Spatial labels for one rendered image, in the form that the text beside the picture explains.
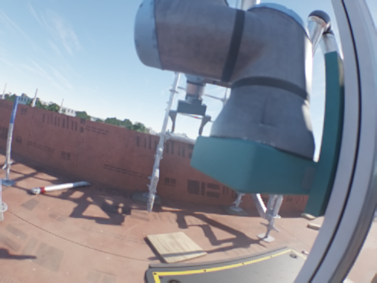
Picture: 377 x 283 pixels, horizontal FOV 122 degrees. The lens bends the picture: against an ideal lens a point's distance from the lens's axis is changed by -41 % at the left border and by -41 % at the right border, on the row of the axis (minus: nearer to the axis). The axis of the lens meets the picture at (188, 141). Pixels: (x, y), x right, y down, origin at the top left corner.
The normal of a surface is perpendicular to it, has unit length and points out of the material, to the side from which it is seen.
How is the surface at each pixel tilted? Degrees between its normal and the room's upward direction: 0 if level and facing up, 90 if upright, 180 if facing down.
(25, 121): 90
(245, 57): 134
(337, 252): 90
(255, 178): 90
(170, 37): 127
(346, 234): 90
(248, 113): 70
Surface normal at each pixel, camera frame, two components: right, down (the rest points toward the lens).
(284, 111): -0.04, -0.36
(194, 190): 0.17, 0.03
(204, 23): -0.11, 0.24
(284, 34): -0.05, -0.03
